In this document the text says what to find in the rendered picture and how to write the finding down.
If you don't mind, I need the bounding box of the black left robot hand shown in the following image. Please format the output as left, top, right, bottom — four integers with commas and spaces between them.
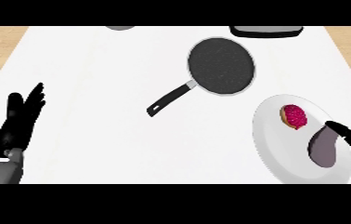
0, 82, 48, 156

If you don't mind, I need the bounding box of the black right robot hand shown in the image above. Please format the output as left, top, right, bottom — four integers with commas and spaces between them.
323, 120, 351, 147

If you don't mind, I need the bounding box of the white plate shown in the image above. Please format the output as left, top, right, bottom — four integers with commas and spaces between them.
250, 94, 351, 185

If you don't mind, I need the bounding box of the black frying pan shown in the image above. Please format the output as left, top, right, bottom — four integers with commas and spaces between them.
146, 36, 256, 118

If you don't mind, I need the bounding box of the grey black appliance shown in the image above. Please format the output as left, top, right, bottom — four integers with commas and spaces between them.
228, 26, 304, 39

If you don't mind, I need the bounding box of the grey round object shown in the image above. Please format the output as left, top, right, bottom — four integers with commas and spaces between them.
104, 26, 137, 32

